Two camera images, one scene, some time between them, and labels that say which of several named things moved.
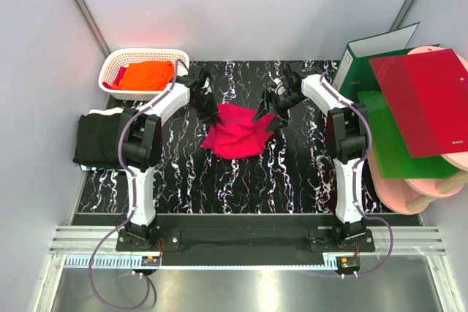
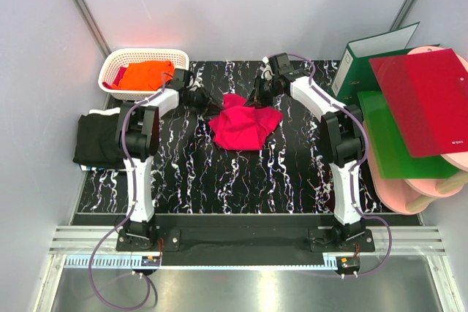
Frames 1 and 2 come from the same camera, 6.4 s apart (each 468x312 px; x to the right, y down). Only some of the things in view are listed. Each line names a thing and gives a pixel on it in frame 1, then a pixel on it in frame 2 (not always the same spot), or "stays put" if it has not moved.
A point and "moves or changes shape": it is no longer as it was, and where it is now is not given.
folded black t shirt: (97, 140) stays put
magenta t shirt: (239, 134) moves or changes shape
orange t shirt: (156, 75) stays put
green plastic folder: (393, 158) stays put
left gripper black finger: (214, 120) to (215, 107)
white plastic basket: (112, 61) stays put
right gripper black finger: (264, 108) to (255, 104)
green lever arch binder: (355, 72) stays put
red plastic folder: (428, 93) stays put
